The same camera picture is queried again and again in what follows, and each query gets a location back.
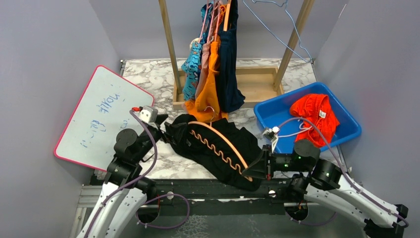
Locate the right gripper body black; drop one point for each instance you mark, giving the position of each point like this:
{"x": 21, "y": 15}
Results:
{"x": 283, "y": 161}

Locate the blue shark print shorts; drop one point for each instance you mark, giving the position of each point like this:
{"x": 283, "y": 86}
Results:
{"x": 191, "y": 68}

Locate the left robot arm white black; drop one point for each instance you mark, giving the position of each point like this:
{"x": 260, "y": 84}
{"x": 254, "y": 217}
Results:
{"x": 121, "y": 177}

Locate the pink hanger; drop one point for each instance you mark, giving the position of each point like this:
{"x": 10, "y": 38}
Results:
{"x": 212, "y": 14}

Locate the black mounting rail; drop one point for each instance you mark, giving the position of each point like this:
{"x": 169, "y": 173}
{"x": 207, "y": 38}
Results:
{"x": 210, "y": 197}

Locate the wooden clothes rack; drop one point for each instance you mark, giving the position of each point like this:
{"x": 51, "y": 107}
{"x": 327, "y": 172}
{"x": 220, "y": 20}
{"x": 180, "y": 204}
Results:
{"x": 257, "y": 83}

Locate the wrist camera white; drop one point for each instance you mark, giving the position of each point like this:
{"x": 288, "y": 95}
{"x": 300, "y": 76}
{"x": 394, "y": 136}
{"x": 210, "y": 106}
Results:
{"x": 272, "y": 135}
{"x": 146, "y": 114}

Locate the orange shorts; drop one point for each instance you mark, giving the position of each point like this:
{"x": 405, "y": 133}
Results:
{"x": 206, "y": 107}

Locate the pink beige shorts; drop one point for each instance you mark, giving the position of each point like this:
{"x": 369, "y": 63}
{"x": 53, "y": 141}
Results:
{"x": 203, "y": 68}

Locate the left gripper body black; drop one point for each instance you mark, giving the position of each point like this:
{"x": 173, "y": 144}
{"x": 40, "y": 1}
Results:
{"x": 148, "y": 144}

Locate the navy shorts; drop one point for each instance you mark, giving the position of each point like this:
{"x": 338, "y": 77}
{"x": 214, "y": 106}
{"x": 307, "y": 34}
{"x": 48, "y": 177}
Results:
{"x": 229, "y": 96}

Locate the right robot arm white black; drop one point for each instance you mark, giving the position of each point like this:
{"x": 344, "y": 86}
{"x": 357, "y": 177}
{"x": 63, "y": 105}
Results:
{"x": 323, "y": 182}

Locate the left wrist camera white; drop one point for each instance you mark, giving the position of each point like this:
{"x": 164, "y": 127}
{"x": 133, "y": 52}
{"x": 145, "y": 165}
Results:
{"x": 146, "y": 114}

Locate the blue plastic bin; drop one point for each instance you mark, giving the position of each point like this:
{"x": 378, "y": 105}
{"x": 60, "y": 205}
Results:
{"x": 274, "y": 112}

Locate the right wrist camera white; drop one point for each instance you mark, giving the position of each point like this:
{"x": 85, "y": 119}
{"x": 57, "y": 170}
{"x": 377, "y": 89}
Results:
{"x": 272, "y": 135}

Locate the whiteboard with pink frame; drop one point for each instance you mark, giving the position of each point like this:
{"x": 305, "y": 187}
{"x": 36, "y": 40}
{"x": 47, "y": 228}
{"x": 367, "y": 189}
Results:
{"x": 101, "y": 113}

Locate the red-orange shorts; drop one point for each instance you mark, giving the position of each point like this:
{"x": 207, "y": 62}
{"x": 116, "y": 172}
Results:
{"x": 317, "y": 113}

